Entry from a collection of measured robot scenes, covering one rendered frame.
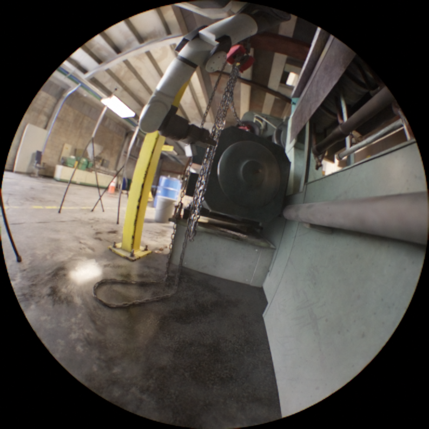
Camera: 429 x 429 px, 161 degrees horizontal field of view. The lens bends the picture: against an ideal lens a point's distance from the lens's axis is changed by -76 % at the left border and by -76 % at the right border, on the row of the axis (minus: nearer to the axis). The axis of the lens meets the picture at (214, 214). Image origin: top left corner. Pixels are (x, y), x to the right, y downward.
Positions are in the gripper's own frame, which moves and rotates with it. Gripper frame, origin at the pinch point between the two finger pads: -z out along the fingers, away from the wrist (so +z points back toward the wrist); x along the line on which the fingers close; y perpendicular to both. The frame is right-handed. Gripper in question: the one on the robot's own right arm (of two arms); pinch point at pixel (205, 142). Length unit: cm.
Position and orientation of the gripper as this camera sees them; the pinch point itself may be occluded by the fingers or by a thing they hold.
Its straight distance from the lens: 61.0
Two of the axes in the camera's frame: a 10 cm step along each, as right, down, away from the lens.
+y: 2.4, -9.7, -0.5
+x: 6.3, 2.0, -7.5
